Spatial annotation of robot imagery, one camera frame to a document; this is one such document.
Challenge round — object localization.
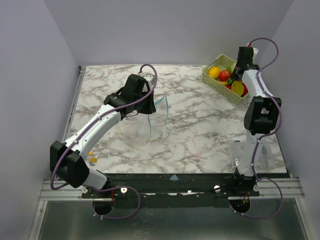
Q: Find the clear zip top bag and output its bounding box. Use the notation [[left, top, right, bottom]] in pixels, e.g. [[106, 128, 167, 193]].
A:
[[119, 93, 172, 143]]

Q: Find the yellow red mango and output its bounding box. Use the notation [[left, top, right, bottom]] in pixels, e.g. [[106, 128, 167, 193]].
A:
[[231, 81, 245, 97]]

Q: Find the green white cabbage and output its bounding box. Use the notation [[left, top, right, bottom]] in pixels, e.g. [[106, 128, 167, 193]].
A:
[[229, 61, 237, 74]]

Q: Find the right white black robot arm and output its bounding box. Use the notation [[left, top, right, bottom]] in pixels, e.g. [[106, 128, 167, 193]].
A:
[[230, 45, 282, 196]]

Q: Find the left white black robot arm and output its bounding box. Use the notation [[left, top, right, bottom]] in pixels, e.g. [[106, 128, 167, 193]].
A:
[[50, 74, 156, 198]]

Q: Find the red apple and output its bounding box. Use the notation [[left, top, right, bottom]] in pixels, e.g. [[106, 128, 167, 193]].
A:
[[219, 70, 231, 82]]

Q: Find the red pomegranate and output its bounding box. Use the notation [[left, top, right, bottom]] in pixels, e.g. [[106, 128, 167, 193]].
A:
[[241, 83, 248, 97]]

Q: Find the yellow lemon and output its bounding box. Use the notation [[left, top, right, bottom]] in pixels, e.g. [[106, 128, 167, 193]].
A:
[[208, 66, 221, 79]]

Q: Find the green plastic basket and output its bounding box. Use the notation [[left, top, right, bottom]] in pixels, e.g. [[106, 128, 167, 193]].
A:
[[202, 54, 250, 105]]

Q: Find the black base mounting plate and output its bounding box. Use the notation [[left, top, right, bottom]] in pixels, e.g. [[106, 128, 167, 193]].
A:
[[82, 173, 259, 209]]

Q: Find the clear plastic box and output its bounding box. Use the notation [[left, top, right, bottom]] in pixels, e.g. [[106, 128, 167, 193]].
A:
[[229, 140, 275, 170]]

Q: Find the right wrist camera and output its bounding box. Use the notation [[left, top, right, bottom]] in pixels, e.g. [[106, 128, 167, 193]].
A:
[[252, 47, 259, 60]]

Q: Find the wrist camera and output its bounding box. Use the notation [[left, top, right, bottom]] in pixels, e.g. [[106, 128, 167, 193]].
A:
[[252, 47, 259, 60], [140, 72, 156, 88]]

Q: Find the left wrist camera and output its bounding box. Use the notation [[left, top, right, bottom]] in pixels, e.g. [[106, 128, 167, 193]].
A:
[[140, 72, 156, 88]]

